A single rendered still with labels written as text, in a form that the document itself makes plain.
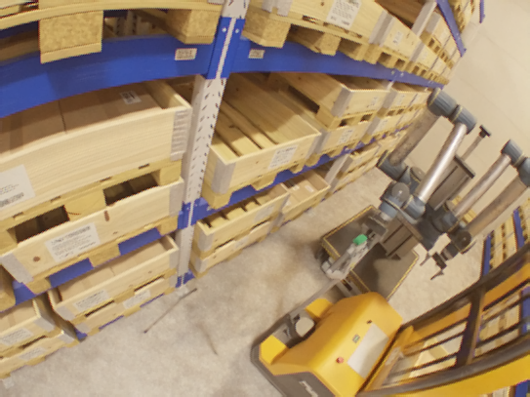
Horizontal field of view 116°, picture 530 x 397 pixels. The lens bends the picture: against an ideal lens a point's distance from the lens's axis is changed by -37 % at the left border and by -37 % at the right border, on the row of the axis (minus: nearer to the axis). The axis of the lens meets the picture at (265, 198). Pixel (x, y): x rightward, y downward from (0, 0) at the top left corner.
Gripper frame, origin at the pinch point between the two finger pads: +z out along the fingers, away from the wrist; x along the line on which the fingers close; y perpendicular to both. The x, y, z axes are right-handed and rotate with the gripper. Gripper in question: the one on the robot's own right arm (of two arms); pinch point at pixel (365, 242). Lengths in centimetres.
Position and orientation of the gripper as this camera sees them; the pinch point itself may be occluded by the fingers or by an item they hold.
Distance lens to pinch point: 150.8
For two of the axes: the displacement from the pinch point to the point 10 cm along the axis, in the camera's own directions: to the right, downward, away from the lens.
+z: -5.1, 8.4, 1.9
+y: 6.2, 2.0, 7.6
